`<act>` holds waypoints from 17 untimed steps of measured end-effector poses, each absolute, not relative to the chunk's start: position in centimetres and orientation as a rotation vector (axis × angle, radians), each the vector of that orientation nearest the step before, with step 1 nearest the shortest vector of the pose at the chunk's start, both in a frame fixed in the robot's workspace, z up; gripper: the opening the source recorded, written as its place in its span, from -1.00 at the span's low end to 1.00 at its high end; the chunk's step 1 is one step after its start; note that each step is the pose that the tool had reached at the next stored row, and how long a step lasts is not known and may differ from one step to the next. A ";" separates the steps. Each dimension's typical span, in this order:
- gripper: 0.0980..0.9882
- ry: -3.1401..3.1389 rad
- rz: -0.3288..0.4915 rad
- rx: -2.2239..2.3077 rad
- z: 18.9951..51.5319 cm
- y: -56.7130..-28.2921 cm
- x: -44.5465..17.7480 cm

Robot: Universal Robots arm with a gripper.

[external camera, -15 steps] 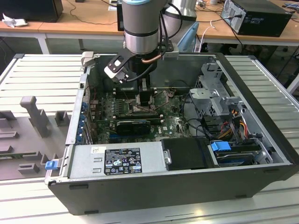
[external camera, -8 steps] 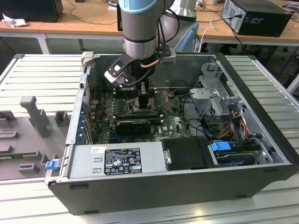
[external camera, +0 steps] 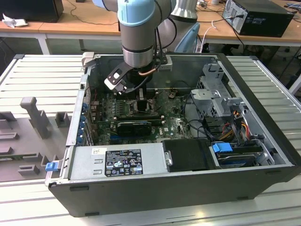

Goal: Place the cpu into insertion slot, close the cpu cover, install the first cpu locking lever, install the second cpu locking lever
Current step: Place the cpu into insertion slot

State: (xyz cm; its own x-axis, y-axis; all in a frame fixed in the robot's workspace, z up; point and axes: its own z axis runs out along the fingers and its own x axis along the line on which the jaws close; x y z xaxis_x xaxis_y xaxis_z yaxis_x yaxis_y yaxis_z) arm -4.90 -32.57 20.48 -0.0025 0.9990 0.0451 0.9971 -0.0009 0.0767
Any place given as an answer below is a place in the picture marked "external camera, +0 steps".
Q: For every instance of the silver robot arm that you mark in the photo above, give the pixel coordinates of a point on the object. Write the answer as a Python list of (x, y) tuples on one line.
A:
[(136, 35)]

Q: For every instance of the black RAM slot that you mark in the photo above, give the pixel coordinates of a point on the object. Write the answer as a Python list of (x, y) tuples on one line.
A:
[(138, 116), (156, 120), (157, 123), (138, 113), (154, 94), (154, 97), (154, 90)]

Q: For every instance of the CPU socket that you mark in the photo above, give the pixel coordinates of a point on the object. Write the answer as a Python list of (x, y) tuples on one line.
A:
[(135, 106)]

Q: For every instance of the blue slot clip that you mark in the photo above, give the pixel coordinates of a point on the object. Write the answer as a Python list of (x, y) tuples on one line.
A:
[(85, 106), (83, 123), (81, 137)]

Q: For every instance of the round silver coin battery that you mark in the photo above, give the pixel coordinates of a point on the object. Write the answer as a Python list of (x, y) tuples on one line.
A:
[(171, 95)]

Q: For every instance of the black graphics card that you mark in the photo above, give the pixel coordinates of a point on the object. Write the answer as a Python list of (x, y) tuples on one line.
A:
[(134, 129)]

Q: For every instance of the green motherboard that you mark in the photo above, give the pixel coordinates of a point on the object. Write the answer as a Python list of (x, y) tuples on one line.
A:
[(169, 127)]

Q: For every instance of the grey metal disk cage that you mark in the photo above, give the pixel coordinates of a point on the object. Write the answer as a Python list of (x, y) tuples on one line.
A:
[(207, 94)]

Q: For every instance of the wooden top desk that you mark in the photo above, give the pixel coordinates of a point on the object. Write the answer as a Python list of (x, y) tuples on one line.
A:
[(70, 26), (218, 33)]

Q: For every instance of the black plastic shroud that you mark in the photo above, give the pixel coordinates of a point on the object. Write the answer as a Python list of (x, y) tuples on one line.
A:
[(185, 155)]

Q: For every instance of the grey power supply with label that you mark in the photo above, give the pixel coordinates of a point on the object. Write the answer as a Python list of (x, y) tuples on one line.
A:
[(82, 164)]

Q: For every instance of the white cup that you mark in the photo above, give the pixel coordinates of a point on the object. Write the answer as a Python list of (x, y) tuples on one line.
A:
[(215, 2)]

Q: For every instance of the hard disk in blue carrier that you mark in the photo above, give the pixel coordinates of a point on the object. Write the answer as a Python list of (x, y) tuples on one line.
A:
[(222, 150)]

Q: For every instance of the black open PC case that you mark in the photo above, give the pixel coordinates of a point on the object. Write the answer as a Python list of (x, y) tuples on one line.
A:
[(141, 195)]

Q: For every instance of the blue case latch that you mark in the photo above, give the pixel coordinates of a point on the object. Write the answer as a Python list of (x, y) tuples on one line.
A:
[(51, 166)]

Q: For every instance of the large black box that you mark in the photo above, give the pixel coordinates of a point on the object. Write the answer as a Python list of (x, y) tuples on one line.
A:
[(30, 9)]

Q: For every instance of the grey parts rack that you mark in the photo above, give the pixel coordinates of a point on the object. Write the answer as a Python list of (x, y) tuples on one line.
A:
[(28, 146)]

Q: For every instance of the crumpled white paper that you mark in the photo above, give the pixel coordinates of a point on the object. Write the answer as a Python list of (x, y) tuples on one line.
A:
[(14, 22)]

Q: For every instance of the black PC tower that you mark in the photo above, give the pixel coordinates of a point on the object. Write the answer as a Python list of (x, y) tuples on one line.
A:
[(265, 21)]

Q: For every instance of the green circuit board strip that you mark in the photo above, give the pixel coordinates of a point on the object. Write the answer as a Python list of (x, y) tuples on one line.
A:
[(9, 158)]

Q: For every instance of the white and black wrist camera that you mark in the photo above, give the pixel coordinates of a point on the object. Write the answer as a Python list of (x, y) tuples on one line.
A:
[(115, 77)]

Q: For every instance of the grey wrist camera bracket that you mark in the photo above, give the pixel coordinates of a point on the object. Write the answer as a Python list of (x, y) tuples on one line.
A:
[(167, 63)]

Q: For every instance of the grey metal bay frame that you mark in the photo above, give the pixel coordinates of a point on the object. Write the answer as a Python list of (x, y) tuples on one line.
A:
[(268, 156)]

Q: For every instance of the white furniture frame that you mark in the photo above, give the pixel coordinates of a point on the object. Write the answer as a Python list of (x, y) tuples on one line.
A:
[(296, 84)]

